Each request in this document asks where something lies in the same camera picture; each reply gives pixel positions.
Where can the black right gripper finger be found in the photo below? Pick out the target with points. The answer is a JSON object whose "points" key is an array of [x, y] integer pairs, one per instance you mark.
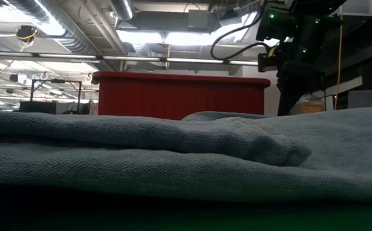
{"points": [[288, 93]]}

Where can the light blue denim jeans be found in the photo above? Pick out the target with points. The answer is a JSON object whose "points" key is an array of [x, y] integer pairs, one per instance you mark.
{"points": [[140, 167]]}

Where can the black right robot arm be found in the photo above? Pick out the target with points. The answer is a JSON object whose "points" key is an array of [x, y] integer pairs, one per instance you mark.
{"points": [[314, 9]]}

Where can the red plastic laundry basket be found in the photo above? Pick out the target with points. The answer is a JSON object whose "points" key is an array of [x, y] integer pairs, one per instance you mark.
{"points": [[179, 96]]}

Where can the spray bottle with orange label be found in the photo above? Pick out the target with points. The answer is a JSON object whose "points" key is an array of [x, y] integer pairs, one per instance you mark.
{"points": [[311, 106]]}

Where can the white board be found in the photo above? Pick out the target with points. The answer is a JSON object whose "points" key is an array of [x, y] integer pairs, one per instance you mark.
{"points": [[365, 99]]}

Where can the grey ceiling box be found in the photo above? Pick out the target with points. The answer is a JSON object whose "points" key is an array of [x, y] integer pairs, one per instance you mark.
{"points": [[198, 19]]}

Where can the green table mat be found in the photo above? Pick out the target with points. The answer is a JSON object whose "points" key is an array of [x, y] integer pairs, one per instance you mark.
{"points": [[333, 221]]}

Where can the long LED light bar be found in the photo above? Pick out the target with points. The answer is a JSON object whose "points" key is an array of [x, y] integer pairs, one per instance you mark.
{"points": [[131, 58]]}

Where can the black monitor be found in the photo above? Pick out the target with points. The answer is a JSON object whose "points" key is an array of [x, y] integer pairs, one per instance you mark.
{"points": [[38, 107]]}

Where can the yellow black ceiling device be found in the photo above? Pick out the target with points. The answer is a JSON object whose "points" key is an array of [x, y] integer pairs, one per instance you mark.
{"points": [[26, 33]]}

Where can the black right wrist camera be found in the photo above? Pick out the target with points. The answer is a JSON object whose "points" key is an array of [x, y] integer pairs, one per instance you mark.
{"points": [[275, 22]]}

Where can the round silver ventilation duct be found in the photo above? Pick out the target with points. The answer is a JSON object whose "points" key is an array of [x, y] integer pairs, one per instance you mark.
{"points": [[121, 9]]}

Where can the long corrugated silver duct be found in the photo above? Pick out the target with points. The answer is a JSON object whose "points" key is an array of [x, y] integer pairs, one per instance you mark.
{"points": [[70, 38]]}

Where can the black metal stand frame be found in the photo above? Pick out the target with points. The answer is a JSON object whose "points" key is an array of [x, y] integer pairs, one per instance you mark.
{"points": [[57, 81]]}

